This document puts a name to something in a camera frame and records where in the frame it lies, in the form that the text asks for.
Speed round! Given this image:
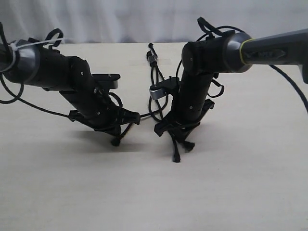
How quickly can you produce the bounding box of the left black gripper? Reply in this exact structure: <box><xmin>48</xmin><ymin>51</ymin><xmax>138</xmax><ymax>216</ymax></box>
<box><xmin>59</xmin><ymin>72</ymin><xmax>140</xmax><ymax>131</ymax></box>

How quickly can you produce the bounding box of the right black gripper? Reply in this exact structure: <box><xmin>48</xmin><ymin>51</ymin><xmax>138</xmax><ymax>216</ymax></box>
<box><xmin>154</xmin><ymin>72</ymin><xmax>215</xmax><ymax>136</ymax></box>

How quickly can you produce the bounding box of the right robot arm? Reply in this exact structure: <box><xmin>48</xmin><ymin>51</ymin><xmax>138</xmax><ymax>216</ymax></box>
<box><xmin>150</xmin><ymin>29</ymin><xmax>308</xmax><ymax>136</ymax></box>

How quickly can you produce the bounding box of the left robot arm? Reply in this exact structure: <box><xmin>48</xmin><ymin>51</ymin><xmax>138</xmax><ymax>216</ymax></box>
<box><xmin>0</xmin><ymin>39</ymin><xmax>141</xmax><ymax>135</ymax></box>

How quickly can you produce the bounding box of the clear tape strip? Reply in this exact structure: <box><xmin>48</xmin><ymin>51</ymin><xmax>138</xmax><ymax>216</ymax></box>
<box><xmin>128</xmin><ymin>59</ymin><xmax>172</xmax><ymax>67</ymax></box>

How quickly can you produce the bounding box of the white backdrop curtain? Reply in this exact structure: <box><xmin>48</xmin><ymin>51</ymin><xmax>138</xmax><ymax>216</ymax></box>
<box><xmin>0</xmin><ymin>0</ymin><xmax>308</xmax><ymax>43</ymax></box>

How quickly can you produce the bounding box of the white zip tie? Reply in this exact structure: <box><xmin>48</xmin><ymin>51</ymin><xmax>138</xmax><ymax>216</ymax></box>
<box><xmin>6</xmin><ymin>38</ymin><xmax>64</xmax><ymax>70</ymax></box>

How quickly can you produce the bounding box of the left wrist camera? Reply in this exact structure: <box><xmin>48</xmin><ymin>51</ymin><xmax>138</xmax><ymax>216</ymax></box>
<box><xmin>92</xmin><ymin>74</ymin><xmax>121</xmax><ymax>90</ymax></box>

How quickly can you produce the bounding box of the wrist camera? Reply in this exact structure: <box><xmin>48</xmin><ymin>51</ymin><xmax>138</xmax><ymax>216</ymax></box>
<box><xmin>149</xmin><ymin>77</ymin><xmax>180</xmax><ymax>100</ymax></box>
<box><xmin>92</xmin><ymin>74</ymin><xmax>121</xmax><ymax>90</ymax></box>

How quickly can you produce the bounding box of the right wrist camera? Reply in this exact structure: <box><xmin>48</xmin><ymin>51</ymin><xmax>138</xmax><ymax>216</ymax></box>
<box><xmin>149</xmin><ymin>77</ymin><xmax>180</xmax><ymax>100</ymax></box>

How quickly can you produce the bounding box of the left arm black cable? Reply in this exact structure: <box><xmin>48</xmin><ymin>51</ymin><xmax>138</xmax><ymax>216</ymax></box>
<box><xmin>0</xmin><ymin>23</ymin><xmax>73</xmax><ymax>118</ymax></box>

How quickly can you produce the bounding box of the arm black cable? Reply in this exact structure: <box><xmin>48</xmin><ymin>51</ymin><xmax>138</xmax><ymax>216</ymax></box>
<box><xmin>0</xmin><ymin>23</ymin><xmax>73</xmax><ymax>118</ymax></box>
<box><xmin>197</xmin><ymin>16</ymin><xmax>308</xmax><ymax>111</ymax></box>

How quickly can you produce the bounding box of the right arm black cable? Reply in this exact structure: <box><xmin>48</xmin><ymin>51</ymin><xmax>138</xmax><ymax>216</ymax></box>
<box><xmin>197</xmin><ymin>16</ymin><xmax>308</xmax><ymax>111</ymax></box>

